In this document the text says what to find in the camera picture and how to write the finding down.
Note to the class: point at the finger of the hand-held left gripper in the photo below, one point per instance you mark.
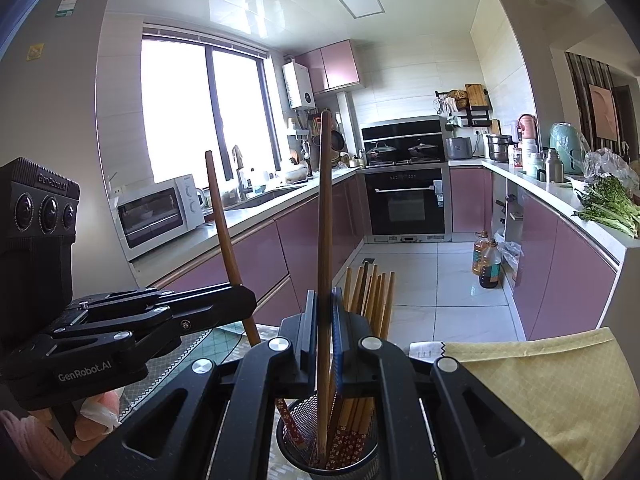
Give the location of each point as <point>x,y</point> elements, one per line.
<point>220,310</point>
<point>130,300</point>

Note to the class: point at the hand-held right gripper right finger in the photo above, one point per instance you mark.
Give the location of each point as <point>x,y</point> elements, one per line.
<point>339,350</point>

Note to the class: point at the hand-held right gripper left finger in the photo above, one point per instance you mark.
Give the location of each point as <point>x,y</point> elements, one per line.
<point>306,355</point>

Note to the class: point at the bundle of wooden chopsticks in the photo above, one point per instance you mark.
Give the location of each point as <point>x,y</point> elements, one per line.
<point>370,300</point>

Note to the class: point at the red-patterned single chopstick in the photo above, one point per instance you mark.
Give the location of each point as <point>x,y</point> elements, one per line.
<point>325,210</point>
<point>225,240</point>

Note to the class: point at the black mesh holder cup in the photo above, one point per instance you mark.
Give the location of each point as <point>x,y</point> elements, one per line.
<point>292,455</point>

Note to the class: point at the person's left forearm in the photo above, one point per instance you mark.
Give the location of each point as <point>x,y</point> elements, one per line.
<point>30,445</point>

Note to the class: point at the person's left hand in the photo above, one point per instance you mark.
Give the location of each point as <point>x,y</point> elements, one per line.
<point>92,425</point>

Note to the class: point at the pink base cabinet run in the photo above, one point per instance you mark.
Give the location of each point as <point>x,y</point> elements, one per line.
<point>295,245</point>
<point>550,265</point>

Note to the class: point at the white toaster oven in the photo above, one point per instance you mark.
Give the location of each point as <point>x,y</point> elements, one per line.
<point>192,205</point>

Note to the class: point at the steel sink faucet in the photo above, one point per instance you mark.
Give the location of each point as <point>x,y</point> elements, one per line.
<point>236,157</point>

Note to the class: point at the black integrated stove with oven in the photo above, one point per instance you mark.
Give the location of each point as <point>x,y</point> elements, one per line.
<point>405,205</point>

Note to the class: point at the grey refrigerator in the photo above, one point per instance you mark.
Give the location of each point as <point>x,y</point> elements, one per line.
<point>55,100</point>

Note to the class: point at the oil bottles on floor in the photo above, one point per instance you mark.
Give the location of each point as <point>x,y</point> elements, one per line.
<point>491,270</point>

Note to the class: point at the printed patchwork tablecloth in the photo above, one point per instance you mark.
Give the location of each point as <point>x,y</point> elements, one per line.
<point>525,395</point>

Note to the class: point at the kitchen window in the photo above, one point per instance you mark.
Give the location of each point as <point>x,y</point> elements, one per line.
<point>175,110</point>

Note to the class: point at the crumpled plastic bag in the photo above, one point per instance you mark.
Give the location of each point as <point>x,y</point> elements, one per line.
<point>510,255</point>

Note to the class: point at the dark pot with lid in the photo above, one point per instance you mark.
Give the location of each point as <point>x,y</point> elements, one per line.
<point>381,151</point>
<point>422,151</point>

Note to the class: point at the hanging black pan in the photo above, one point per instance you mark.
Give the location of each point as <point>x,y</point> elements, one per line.
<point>337,140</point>

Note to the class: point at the white vertical pipe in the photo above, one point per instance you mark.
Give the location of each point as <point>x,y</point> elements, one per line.
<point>345,115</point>

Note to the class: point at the silver toaster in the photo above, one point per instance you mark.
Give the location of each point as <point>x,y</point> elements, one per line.
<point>459,148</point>

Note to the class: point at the stainless steel pot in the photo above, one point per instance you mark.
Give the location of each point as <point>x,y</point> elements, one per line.
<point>499,149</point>

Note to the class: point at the white lidded canister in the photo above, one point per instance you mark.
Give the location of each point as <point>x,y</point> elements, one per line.
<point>531,157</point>

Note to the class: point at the steel thermos flask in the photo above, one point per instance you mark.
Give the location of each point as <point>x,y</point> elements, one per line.
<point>552,165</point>

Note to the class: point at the wooden cutting board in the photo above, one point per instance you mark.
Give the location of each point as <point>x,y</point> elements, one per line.
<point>475,95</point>

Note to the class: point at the pink kettle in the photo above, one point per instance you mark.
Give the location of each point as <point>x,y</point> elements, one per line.
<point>527,127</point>

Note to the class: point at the pale green kitchen appliance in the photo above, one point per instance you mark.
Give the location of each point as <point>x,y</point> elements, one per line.
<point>567,145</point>

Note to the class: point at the bunch of green vegetables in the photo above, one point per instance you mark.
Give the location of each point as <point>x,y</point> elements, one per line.
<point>612,205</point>

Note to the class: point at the clear plastic bag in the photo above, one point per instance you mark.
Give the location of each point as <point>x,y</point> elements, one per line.
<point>607,162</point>

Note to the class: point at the striped curtain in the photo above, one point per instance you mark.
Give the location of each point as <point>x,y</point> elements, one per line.
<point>577,95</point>

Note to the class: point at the white wall water heater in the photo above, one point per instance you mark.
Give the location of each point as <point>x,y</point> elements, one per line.
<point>299,85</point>

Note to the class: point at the black wall rack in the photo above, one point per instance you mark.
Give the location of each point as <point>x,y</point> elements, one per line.
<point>475,119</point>

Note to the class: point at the pink wall cabinet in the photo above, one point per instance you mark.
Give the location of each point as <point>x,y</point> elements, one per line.
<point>340,65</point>

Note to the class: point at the pink wall picture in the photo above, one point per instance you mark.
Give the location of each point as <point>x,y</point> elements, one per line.
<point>604,110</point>

